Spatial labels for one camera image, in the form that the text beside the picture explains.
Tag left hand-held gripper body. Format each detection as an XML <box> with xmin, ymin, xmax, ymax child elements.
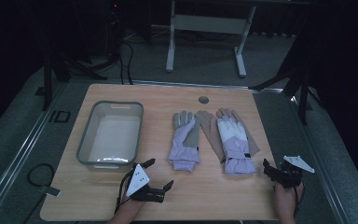
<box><xmin>125</xmin><ymin>163</ymin><xmax>166</xmax><ymax>203</ymax></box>

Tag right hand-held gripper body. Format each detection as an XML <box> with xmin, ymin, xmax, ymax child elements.
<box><xmin>272</xmin><ymin>155</ymin><xmax>316</xmax><ymax>189</ymax></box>

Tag purple ski glove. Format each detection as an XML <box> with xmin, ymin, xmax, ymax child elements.
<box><xmin>216</xmin><ymin>115</ymin><xmax>258</xmax><ymax>175</ymax></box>
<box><xmin>167</xmin><ymin>109</ymin><xmax>201</xmax><ymax>173</ymax></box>

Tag grey plastic basin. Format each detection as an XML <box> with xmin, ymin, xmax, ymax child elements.
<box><xmin>76</xmin><ymin>100</ymin><xmax>145</xmax><ymax>173</ymax></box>

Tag person's left hand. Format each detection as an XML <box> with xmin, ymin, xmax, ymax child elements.
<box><xmin>119</xmin><ymin>189</ymin><xmax>147</xmax><ymax>211</ymax></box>

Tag person's right hand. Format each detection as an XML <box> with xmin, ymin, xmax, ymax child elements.
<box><xmin>273</xmin><ymin>181</ymin><xmax>305</xmax><ymax>217</ymax></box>

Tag black tripod stand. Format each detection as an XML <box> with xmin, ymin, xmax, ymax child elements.
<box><xmin>34</xmin><ymin>46</ymin><xmax>108</xmax><ymax>112</ymax></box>
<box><xmin>249</xmin><ymin>34</ymin><xmax>314</xmax><ymax>126</ymax></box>

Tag grey tape strip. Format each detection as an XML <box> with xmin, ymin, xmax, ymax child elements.
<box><xmin>38</xmin><ymin>185</ymin><xmax>62</xmax><ymax>198</ymax></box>

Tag dark equipment rack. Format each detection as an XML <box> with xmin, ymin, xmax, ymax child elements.
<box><xmin>104</xmin><ymin>0</ymin><xmax>126</xmax><ymax>64</ymax></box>

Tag left hand-held gripper black cable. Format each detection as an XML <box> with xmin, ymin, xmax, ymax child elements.
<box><xmin>114</xmin><ymin>168</ymin><xmax>138</xmax><ymax>215</ymax></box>

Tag hand-held gripper black cable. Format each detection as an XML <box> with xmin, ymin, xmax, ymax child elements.
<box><xmin>293</xmin><ymin>181</ymin><xmax>306</xmax><ymax>217</ymax></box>
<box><xmin>114</xmin><ymin>168</ymin><xmax>138</xmax><ymax>215</ymax></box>

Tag metal floor rail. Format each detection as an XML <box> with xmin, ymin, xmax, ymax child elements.
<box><xmin>287</xmin><ymin>90</ymin><xmax>352</xmax><ymax>224</ymax></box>
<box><xmin>0</xmin><ymin>81</ymin><xmax>71</xmax><ymax>222</ymax></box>

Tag right hand-held gripper black cable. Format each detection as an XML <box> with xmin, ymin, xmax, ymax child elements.
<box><xmin>293</xmin><ymin>181</ymin><xmax>306</xmax><ymax>217</ymax></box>

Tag black hanging cables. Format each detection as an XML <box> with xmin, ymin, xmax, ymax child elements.
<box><xmin>117</xmin><ymin>38</ymin><xmax>135</xmax><ymax>86</ymax></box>

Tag black floor cable loop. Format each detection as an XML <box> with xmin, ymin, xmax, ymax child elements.
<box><xmin>26</xmin><ymin>162</ymin><xmax>56</xmax><ymax>189</ymax></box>

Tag white desk frame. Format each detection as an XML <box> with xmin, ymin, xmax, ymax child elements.
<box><xmin>165</xmin><ymin>0</ymin><xmax>257</xmax><ymax>78</ymax></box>

